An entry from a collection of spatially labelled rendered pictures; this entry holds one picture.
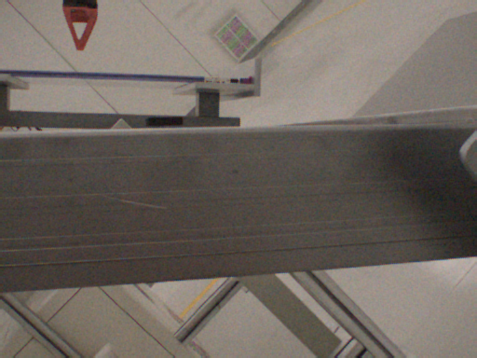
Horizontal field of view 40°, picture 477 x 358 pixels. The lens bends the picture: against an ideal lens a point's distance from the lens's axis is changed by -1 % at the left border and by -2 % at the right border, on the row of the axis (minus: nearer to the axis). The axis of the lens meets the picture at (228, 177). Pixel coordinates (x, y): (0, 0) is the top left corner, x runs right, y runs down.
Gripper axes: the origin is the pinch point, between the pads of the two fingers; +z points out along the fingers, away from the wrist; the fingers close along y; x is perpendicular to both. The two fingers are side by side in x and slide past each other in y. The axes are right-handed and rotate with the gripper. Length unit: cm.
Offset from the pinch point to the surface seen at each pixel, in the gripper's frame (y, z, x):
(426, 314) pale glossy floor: 1, 58, 81
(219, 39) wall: -711, -73, 160
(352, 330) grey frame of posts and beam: 42, 46, 45
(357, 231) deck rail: 112, 16, 14
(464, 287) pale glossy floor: 5, 51, 89
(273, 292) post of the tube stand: 16, 47, 39
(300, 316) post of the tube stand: 16, 52, 44
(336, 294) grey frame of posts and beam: 42, 40, 42
